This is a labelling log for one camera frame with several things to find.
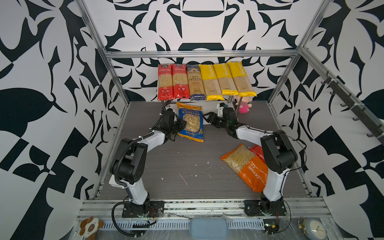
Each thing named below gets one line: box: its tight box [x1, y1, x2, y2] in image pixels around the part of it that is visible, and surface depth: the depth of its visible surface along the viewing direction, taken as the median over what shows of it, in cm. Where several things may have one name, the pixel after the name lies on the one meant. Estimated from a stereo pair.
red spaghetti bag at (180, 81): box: [172, 64, 190, 99], surface depth 81 cm
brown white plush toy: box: [79, 216, 104, 240], surface depth 69 cm
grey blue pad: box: [189, 217, 229, 240], surface depth 69 cm
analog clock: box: [298, 216, 328, 240], surface depth 68 cm
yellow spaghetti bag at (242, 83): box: [227, 61, 258, 97], surface depth 83 cm
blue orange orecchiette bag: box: [176, 102, 204, 143], surface depth 98 cm
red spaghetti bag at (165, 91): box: [157, 64, 175, 101], surface depth 80 cm
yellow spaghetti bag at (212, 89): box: [199, 64, 225, 101], surface depth 81 cm
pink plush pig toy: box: [233, 95, 253, 114], surface depth 113 cm
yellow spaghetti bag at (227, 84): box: [213, 63, 239, 96], surface depth 83 cm
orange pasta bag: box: [220, 144, 269, 194], surface depth 86 cm
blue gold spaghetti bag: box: [186, 63, 207, 101], surface depth 80 cm
